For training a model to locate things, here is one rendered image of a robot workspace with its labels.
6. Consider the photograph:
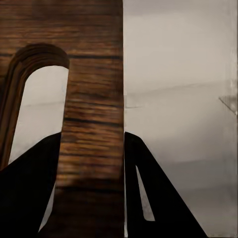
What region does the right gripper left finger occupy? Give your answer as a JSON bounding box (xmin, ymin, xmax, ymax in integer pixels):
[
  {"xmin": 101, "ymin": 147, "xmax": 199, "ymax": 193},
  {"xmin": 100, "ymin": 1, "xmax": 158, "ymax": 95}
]
[{"xmin": 0, "ymin": 132, "xmax": 61, "ymax": 238}]

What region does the cutting board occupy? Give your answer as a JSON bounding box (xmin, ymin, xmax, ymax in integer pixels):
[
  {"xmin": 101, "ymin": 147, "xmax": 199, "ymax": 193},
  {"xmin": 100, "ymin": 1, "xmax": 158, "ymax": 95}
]
[{"xmin": 0, "ymin": 0, "xmax": 125, "ymax": 238}]

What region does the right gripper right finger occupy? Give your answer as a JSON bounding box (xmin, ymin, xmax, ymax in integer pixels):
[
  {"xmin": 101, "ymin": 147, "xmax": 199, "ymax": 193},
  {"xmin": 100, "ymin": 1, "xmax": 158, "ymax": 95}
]
[{"xmin": 124, "ymin": 131, "xmax": 208, "ymax": 238}]

